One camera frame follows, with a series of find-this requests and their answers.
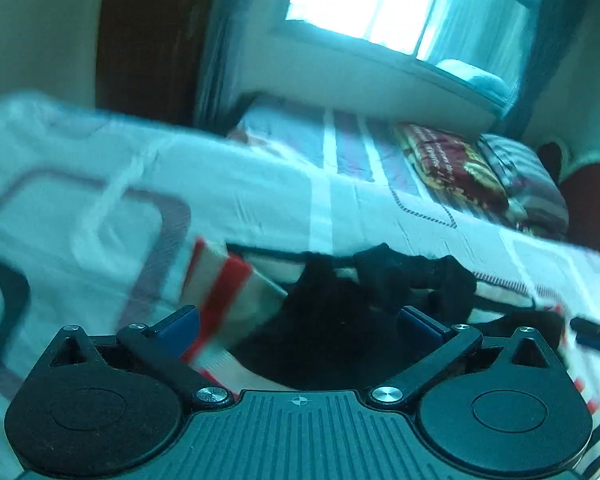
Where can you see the bed with patterned sheet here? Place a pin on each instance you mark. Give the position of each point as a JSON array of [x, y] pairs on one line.
[[80, 185]]

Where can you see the brown wooden door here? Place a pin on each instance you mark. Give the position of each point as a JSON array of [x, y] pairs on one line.
[[150, 35]]

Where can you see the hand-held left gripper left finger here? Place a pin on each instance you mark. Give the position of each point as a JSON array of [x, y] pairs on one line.
[[180, 332]]

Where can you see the folded blue quilt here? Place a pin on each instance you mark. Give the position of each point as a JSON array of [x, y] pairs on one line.
[[475, 80]]

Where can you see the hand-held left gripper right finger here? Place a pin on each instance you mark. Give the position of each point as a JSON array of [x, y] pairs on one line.
[[420, 332]]

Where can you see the bed with striped sheet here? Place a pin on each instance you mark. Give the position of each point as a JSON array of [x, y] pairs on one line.
[[300, 135]]

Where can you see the blue curtain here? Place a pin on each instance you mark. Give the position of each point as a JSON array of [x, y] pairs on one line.
[[235, 35], [545, 60]]

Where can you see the red scalloped headboard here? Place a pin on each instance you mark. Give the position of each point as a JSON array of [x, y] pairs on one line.
[[590, 200]]

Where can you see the window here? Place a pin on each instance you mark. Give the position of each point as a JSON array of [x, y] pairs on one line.
[[370, 0]]

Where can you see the striped pillow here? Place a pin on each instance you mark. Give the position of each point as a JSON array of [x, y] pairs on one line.
[[530, 180]]

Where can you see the red patterned pillow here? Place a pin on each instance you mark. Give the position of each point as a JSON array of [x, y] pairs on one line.
[[450, 170]]

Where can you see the striped knit sweater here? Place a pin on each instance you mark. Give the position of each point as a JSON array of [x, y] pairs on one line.
[[330, 320]]

